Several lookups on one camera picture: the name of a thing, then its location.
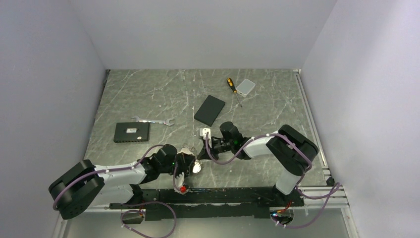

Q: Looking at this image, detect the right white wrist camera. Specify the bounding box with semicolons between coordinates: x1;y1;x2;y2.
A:
199;128;211;139

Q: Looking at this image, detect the aluminium frame rail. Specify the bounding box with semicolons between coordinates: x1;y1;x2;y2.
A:
57;185;345;219

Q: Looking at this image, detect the black network switch box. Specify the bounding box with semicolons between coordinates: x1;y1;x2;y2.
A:
113;122;150;143

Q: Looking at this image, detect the black rectangular block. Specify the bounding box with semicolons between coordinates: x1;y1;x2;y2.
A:
194;95;225;126

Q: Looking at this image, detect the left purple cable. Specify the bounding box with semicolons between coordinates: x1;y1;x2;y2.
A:
52;144;184;238

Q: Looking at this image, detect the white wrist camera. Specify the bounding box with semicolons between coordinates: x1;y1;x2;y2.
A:
172;172;189;194
199;128;211;139

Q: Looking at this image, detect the silver open-end wrench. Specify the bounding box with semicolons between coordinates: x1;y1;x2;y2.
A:
132;116;175;126

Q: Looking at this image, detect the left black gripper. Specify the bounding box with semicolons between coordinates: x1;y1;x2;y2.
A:
160;152;194;181

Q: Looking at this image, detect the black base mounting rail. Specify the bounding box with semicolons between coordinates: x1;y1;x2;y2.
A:
109;186;304;221

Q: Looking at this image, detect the red and white keychain tag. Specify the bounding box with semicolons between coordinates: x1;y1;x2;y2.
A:
178;147;202;176

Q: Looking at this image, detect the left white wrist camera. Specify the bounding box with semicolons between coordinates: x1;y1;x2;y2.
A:
172;172;189;194

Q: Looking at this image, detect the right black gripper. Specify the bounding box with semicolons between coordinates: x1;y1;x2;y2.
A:
197;136;234;161

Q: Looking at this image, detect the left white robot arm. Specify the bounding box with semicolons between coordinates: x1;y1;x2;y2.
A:
48;144;200;220

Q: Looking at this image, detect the yellow black screwdriver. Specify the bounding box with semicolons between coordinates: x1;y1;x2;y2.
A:
226;77;243;107

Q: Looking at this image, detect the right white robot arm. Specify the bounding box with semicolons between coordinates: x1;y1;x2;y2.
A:
197;121;319;206

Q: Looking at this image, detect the small white square box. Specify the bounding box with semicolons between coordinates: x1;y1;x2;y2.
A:
236;79;256;97

